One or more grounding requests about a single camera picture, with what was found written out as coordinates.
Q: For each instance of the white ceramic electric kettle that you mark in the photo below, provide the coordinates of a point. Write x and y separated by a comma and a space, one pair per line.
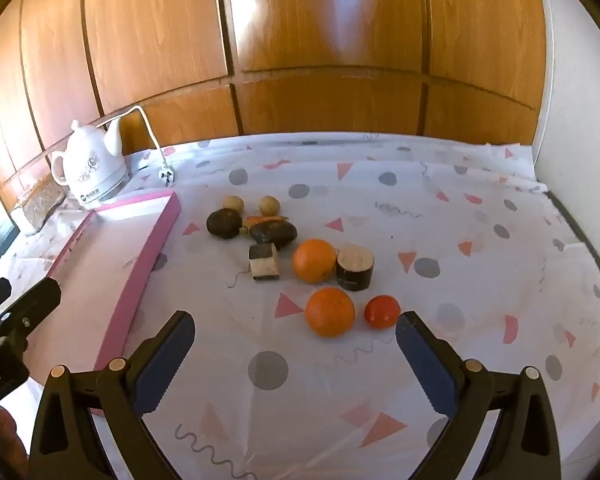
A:
92, 170

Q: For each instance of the speckled beige block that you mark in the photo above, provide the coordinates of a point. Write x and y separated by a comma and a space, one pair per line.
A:
37, 207

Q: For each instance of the pale cut yam piece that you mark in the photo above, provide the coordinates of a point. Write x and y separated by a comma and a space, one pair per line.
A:
265, 265

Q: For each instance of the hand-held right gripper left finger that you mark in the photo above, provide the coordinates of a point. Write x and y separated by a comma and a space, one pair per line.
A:
160, 370

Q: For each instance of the orange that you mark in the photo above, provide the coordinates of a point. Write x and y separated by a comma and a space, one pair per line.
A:
330, 312

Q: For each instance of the dark oblong sweet potato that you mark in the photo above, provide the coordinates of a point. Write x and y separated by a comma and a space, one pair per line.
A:
275, 234

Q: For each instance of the patterned white tablecloth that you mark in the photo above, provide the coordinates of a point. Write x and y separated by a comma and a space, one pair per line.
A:
330, 385

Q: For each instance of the dark round root vegetable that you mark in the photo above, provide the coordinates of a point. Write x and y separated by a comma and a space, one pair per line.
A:
224, 222

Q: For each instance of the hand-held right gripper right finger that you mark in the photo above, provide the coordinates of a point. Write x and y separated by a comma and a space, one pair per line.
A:
425, 360

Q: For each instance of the person's left forearm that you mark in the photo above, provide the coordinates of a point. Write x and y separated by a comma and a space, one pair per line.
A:
11, 435

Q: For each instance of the dark cylindrical wooden block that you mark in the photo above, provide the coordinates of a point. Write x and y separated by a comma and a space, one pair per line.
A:
355, 270

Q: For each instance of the orange carrot piece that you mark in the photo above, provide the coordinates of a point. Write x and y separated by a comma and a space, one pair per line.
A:
265, 220

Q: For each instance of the small tan potato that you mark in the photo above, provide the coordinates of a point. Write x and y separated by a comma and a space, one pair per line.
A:
269, 205
233, 204

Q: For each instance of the small red tomato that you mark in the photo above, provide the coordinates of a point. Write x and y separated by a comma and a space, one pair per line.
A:
381, 311

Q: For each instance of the pink shallow tray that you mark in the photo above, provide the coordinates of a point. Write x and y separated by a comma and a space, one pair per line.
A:
105, 260

